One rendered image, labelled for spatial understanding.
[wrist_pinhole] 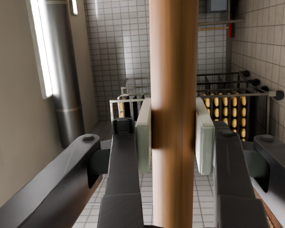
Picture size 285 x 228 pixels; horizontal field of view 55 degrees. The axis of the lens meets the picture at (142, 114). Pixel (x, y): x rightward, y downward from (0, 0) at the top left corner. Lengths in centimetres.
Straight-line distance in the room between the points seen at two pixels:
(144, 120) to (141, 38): 503
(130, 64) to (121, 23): 73
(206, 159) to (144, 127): 4
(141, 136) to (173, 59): 5
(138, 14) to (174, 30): 503
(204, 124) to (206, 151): 2
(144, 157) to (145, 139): 1
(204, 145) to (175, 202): 6
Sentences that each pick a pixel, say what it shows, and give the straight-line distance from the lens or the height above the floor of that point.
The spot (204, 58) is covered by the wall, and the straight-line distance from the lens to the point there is 523.
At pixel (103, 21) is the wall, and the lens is 529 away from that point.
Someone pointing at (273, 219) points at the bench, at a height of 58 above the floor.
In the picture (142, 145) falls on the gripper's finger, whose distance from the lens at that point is 16.
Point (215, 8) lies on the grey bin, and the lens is 453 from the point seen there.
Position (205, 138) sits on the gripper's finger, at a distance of 15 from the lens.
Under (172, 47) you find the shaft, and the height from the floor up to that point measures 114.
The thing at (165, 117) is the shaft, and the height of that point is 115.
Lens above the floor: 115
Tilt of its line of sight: 6 degrees up
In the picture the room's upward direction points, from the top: 92 degrees counter-clockwise
